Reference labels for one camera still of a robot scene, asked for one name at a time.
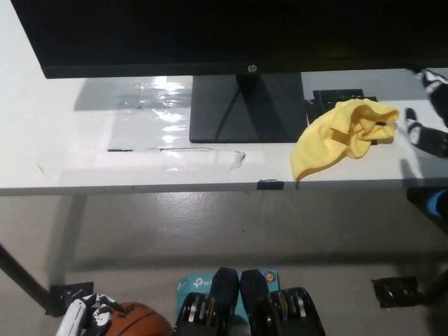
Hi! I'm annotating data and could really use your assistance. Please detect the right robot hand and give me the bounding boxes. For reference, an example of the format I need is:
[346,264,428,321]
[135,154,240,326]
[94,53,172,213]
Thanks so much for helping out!
[404,67,448,159]

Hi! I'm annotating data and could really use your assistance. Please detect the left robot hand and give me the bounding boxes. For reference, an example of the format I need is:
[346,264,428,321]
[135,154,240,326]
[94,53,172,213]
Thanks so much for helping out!
[55,292,124,336]

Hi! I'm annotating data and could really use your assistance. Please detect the yellow microfiber cloth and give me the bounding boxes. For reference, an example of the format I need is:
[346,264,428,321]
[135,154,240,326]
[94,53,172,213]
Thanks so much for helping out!
[289,98,400,183]

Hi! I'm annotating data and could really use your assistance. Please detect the black robot body blocks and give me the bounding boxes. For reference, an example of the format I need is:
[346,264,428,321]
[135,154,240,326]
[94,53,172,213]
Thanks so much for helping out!
[171,267,327,336]

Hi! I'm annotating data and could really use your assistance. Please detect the black HP monitor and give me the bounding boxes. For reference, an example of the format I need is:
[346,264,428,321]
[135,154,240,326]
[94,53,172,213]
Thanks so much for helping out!
[8,0,448,144]

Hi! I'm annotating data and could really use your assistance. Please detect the orange basketball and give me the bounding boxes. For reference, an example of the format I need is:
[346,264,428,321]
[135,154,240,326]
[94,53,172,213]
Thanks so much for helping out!
[104,301,174,336]

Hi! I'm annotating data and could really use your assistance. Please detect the black and blue object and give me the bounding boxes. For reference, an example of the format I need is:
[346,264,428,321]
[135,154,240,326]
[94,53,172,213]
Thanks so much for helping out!
[406,186,448,220]

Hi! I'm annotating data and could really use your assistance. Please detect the teal TP-Link box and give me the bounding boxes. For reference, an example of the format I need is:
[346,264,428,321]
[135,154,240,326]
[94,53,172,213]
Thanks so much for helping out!
[174,268,281,336]

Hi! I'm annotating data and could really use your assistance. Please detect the black tape piece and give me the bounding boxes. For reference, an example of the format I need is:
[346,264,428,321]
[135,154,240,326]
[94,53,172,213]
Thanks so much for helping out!
[255,178,285,191]

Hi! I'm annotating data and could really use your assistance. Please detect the clear plastic film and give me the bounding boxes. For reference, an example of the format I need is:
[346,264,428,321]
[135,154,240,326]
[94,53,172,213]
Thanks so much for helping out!
[73,75,195,152]

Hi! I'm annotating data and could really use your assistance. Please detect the black desk cable grommet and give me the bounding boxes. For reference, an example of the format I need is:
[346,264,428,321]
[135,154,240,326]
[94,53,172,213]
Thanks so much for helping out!
[303,88,395,146]

